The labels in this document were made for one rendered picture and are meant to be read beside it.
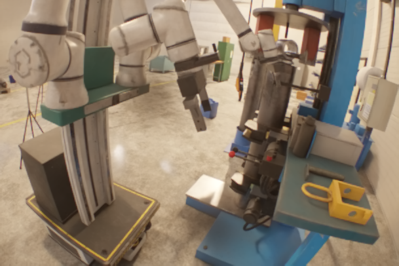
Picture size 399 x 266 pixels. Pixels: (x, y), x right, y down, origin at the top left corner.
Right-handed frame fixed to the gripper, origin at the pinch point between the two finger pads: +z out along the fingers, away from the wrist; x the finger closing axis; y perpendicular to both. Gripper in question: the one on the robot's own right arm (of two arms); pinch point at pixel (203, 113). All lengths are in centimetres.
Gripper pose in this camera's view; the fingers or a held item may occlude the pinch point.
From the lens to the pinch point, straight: 61.2
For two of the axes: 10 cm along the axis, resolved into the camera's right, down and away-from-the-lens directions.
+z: 2.9, 8.8, 3.7
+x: -1.6, 4.3, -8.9
